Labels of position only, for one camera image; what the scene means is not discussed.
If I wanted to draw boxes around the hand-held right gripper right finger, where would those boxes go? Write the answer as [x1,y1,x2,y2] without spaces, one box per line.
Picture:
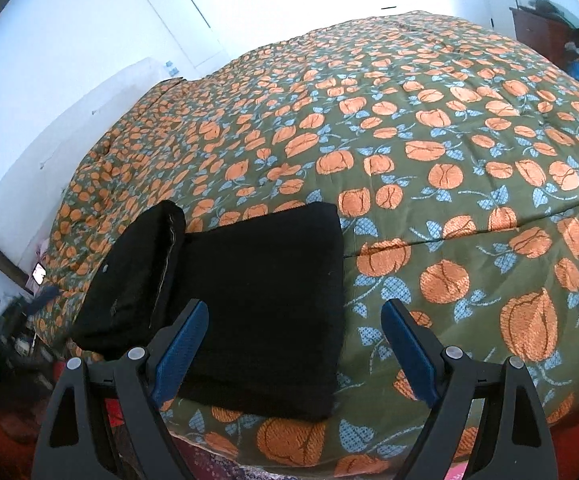
[379,299,556,480]

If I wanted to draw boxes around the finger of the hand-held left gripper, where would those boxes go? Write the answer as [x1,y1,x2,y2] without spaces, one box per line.
[28,284,62,312]

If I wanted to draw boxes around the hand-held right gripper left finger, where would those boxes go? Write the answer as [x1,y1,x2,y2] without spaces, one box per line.
[32,299,209,480]

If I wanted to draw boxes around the black pants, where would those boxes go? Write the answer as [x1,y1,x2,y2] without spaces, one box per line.
[70,200,348,423]

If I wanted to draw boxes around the purple patterned cloth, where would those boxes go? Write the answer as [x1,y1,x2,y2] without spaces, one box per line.
[182,442,295,480]

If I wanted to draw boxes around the white pillow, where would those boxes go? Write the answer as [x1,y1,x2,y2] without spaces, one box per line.
[0,57,186,271]

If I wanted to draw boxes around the orange floral green blanket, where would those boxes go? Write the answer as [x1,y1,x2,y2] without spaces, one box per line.
[34,10,579,480]

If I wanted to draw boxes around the brown wooden cabinet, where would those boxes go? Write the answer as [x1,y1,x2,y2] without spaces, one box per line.
[509,6,579,77]

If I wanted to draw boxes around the dark green cloth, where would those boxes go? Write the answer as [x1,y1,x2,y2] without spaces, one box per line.
[529,0,579,31]

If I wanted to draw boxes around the dark wooden bed frame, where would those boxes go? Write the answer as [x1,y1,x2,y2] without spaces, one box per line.
[0,237,36,292]

